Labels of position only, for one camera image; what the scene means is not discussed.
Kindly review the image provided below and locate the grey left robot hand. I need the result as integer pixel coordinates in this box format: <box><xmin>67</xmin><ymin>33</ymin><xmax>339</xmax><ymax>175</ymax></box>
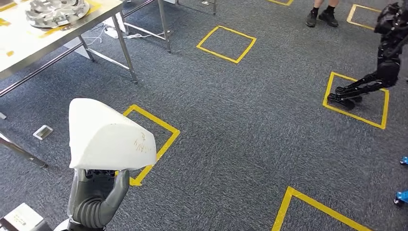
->
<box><xmin>67</xmin><ymin>169</ymin><xmax>131</xmax><ymax>218</ymax></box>

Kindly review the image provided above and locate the yellow floor tape square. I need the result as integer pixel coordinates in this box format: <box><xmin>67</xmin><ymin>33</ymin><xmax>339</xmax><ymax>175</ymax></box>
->
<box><xmin>267</xmin><ymin>0</ymin><xmax>295</xmax><ymax>7</ymax></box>
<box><xmin>196</xmin><ymin>25</ymin><xmax>257</xmax><ymax>64</ymax></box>
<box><xmin>322</xmin><ymin>71</ymin><xmax>391</xmax><ymax>130</ymax></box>
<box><xmin>115</xmin><ymin>104</ymin><xmax>181</xmax><ymax>188</ymax></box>

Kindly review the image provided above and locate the black humanoid robot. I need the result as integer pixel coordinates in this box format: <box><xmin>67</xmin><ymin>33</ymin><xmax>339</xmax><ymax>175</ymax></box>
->
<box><xmin>327</xmin><ymin>0</ymin><xmax>408</xmax><ymax>111</ymax></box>

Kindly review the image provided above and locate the silver metal wheel part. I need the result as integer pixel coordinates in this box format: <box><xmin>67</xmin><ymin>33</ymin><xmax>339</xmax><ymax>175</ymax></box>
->
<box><xmin>25</xmin><ymin>0</ymin><xmax>91</xmax><ymax>29</ymax></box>

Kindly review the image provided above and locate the white floor outlet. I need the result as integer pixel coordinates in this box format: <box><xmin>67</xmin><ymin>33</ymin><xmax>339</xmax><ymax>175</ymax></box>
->
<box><xmin>33</xmin><ymin>125</ymin><xmax>54</xmax><ymax>141</ymax></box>

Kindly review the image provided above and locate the white plastic shell part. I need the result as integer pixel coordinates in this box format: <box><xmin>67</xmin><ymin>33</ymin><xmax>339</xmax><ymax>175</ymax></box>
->
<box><xmin>68</xmin><ymin>98</ymin><xmax>158</xmax><ymax>171</ymax></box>

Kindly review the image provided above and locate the steel table leg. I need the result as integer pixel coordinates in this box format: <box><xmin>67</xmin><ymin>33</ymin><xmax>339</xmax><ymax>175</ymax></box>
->
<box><xmin>0</xmin><ymin>132</ymin><xmax>49</xmax><ymax>169</ymax></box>

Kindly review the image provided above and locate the steel workbench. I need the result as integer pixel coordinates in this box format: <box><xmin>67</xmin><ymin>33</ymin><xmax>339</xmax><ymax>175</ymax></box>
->
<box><xmin>0</xmin><ymin>0</ymin><xmax>139</xmax><ymax>98</ymax></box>

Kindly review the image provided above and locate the white power cable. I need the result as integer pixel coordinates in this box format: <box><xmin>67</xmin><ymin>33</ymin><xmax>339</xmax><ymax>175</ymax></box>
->
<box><xmin>83</xmin><ymin>25</ymin><xmax>166</xmax><ymax>46</ymax></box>

